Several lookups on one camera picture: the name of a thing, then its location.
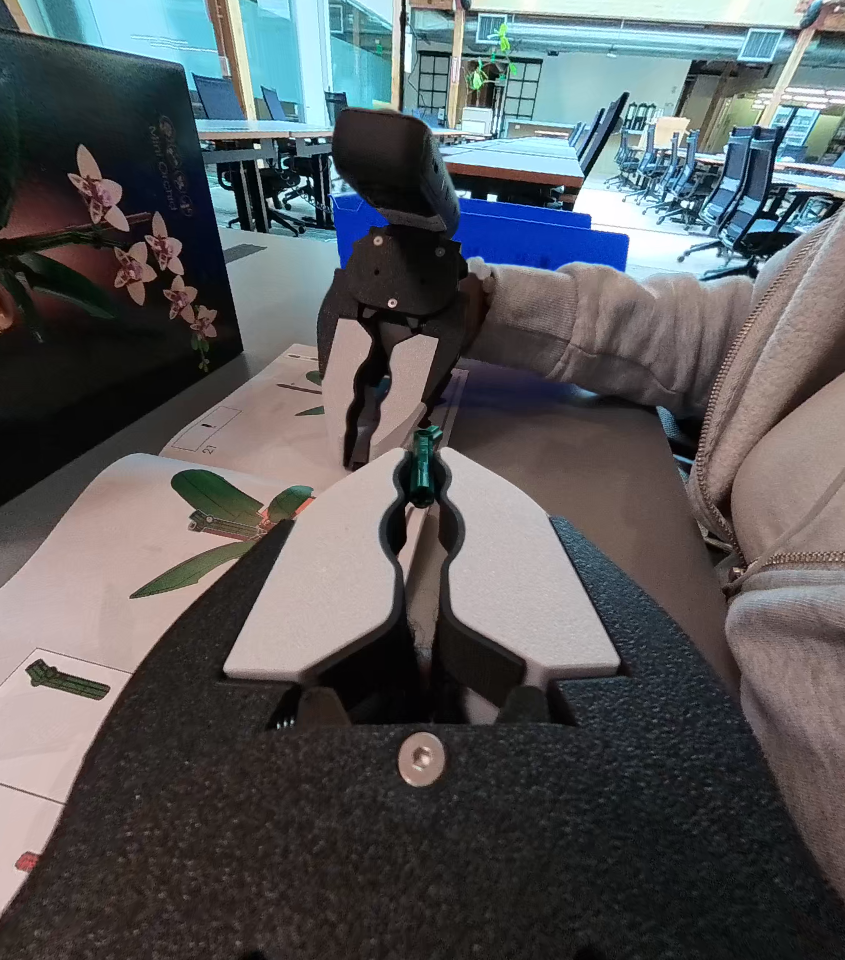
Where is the hanging green plant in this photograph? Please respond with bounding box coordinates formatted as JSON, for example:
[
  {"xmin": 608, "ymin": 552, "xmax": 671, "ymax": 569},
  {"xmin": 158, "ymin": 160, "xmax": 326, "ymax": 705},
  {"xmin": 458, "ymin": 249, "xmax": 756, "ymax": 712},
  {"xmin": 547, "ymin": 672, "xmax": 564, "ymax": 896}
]
[{"xmin": 467, "ymin": 22, "xmax": 521, "ymax": 91}]

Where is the person's grey hoodie torso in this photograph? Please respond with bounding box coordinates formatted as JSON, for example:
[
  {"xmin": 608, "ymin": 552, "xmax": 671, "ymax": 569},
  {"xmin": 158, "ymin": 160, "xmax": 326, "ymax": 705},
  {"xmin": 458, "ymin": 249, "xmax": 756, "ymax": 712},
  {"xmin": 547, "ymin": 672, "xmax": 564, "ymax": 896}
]
[{"xmin": 692, "ymin": 135, "xmax": 845, "ymax": 960}]

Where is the silver air duct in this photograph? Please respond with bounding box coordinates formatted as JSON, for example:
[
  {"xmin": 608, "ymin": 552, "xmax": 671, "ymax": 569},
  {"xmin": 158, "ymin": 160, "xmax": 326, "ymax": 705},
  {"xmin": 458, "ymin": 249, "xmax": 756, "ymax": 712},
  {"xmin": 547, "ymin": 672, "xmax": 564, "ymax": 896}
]
[{"xmin": 475, "ymin": 15, "xmax": 845, "ymax": 69}]

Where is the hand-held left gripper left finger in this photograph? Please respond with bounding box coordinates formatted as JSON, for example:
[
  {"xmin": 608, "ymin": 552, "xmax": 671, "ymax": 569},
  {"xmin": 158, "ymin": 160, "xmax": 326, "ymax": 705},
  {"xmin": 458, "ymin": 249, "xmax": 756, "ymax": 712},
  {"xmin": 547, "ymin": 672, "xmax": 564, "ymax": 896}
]
[{"xmin": 222, "ymin": 447, "xmax": 409, "ymax": 687}]

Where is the person's right forearm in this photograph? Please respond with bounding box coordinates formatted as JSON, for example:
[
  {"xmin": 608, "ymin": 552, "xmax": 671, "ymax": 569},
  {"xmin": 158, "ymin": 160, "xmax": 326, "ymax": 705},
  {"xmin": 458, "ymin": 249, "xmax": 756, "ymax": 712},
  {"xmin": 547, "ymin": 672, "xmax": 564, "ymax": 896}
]
[{"xmin": 467, "ymin": 258, "xmax": 757, "ymax": 410}]

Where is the green toy stem piece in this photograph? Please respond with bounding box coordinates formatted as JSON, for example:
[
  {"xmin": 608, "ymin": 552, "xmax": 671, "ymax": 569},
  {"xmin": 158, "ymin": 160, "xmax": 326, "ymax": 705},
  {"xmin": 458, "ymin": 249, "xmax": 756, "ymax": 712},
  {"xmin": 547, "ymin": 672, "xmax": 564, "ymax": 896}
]
[{"xmin": 396, "ymin": 423, "xmax": 445, "ymax": 507}]

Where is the group of black office chairs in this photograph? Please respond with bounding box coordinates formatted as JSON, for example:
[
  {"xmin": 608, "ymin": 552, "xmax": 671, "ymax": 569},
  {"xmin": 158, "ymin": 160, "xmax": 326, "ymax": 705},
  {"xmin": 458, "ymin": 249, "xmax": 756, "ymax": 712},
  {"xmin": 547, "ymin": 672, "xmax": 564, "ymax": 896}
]
[{"xmin": 190, "ymin": 71, "xmax": 845, "ymax": 282}]

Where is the black orchid print box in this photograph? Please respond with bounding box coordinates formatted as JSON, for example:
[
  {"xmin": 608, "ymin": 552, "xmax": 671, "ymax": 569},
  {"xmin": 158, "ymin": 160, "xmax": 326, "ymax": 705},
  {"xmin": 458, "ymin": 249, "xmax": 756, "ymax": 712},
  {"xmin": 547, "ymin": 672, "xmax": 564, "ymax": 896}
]
[{"xmin": 0, "ymin": 18, "xmax": 245, "ymax": 530}]

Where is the building instruction booklet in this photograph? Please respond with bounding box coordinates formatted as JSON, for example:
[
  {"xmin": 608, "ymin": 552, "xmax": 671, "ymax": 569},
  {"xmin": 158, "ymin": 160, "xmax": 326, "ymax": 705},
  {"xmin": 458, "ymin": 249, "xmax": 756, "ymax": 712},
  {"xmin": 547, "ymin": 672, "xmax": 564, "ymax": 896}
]
[{"xmin": 0, "ymin": 343, "xmax": 469, "ymax": 960}]

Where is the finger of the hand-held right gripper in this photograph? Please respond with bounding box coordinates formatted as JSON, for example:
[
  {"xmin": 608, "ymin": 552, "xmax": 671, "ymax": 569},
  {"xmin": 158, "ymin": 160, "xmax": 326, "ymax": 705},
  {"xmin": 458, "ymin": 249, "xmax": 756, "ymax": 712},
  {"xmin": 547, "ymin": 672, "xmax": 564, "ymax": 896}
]
[
  {"xmin": 321, "ymin": 315, "xmax": 386, "ymax": 472},
  {"xmin": 362, "ymin": 330, "xmax": 442, "ymax": 462}
]

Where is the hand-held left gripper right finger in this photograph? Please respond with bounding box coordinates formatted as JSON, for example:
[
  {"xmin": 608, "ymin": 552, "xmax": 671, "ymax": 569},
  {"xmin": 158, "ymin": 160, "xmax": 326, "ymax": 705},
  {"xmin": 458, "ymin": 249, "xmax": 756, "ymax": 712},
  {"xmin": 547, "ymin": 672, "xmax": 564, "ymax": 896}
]
[{"xmin": 433, "ymin": 446, "xmax": 624, "ymax": 689}]

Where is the long office table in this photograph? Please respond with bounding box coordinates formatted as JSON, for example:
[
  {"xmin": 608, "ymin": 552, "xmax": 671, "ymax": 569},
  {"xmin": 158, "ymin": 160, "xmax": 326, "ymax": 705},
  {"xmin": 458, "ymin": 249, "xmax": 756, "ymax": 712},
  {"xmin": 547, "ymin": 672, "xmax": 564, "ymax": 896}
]
[{"xmin": 437, "ymin": 135, "xmax": 589, "ymax": 207}]

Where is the white vent grille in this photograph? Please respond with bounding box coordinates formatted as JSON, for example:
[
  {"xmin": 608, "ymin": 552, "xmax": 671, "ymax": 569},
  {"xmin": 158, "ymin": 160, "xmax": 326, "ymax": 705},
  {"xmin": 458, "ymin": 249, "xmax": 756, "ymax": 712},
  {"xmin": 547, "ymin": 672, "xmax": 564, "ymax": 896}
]
[{"xmin": 736, "ymin": 28, "xmax": 787, "ymax": 63}]

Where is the wood-edged office table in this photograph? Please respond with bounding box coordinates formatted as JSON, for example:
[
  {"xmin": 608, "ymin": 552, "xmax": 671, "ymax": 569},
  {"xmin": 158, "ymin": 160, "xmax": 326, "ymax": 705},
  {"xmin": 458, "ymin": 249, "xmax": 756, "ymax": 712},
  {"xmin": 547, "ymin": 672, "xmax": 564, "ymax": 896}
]
[{"xmin": 196, "ymin": 118, "xmax": 337, "ymax": 234}]

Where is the blue plastic bin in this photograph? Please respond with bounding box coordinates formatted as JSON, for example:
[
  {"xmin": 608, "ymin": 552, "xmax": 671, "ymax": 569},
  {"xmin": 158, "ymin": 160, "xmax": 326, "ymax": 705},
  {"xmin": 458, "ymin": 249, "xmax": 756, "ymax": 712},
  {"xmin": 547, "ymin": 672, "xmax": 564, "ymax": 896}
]
[{"xmin": 332, "ymin": 191, "xmax": 630, "ymax": 273}]

